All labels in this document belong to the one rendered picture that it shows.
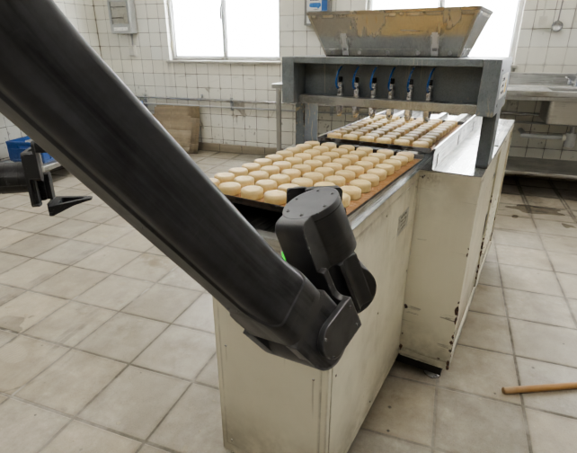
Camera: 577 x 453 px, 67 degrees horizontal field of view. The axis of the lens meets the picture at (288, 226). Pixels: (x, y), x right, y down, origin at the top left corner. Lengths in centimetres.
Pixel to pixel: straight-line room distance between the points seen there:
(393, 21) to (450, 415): 135
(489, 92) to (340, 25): 53
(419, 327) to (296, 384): 74
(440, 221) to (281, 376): 76
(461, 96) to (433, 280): 63
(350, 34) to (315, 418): 119
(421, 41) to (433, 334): 102
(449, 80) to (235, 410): 119
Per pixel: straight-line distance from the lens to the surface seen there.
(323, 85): 169
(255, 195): 96
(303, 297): 37
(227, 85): 536
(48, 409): 192
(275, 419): 127
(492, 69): 145
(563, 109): 424
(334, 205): 40
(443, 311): 170
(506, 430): 181
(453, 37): 152
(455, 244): 158
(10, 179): 94
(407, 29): 154
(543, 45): 479
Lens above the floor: 122
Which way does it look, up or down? 23 degrees down
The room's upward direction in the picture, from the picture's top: straight up
